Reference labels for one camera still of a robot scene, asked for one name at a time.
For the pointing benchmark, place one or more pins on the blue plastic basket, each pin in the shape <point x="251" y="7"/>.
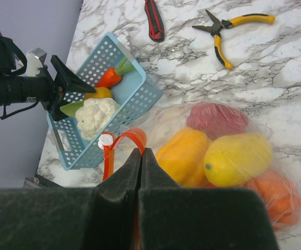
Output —
<point x="135" y="94"/>

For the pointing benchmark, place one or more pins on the yellow bell pepper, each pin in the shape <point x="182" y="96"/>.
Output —
<point x="182" y="157"/>

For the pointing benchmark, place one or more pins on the yellow lemon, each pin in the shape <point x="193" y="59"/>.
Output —
<point x="232" y="160"/>

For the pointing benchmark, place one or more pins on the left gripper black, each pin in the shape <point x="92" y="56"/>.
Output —
<point x="45" y="90"/>

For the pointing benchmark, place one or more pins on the clear zip bag orange zipper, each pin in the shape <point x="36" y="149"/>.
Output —
<point x="154" y="130"/>

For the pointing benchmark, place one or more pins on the yellow orange fruit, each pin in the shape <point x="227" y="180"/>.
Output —
<point x="100" y="92"/>

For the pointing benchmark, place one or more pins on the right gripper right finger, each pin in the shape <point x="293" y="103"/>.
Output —
<point x="173" y="217"/>

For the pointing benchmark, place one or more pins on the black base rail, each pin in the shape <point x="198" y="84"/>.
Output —
<point x="39" y="181"/>

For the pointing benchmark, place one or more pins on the red black utility knife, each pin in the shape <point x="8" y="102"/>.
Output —
<point x="156" y="31"/>

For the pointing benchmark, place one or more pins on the white green cauliflower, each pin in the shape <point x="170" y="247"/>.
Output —
<point x="91" y="115"/>

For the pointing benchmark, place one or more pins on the orange carrot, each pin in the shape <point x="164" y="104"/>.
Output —
<point x="113" y="76"/>

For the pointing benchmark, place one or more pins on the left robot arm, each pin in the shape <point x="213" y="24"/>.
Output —
<point x="13" y="62"/>

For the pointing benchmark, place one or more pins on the red apple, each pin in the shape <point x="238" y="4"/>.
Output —
<point x="217" y="120"/>

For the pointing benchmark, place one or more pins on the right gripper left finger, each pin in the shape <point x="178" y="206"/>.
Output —
<point x="98" y="217"/>

